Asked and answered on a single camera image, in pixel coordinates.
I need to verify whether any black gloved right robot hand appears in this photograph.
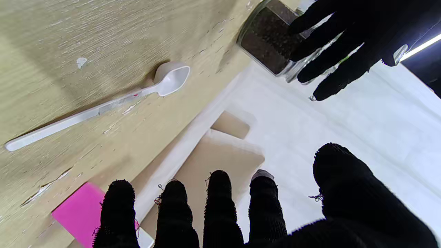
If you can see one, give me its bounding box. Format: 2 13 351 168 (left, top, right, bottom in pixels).
92 143 439 248

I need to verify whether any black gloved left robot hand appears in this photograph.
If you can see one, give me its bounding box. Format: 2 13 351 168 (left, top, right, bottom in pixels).
289 0 441 101

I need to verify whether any white plastic spoon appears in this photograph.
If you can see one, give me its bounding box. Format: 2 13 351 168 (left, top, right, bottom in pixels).
5 62 191 152

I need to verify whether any pink coffee jar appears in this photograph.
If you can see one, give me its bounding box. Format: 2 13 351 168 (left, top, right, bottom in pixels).
52 182 142 248

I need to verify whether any glass jar of coffee beans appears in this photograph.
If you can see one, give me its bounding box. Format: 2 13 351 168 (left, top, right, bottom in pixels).
237 0 331 84

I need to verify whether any white ceiling light strip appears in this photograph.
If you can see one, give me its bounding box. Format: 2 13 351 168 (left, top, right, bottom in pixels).
400 33 441 62

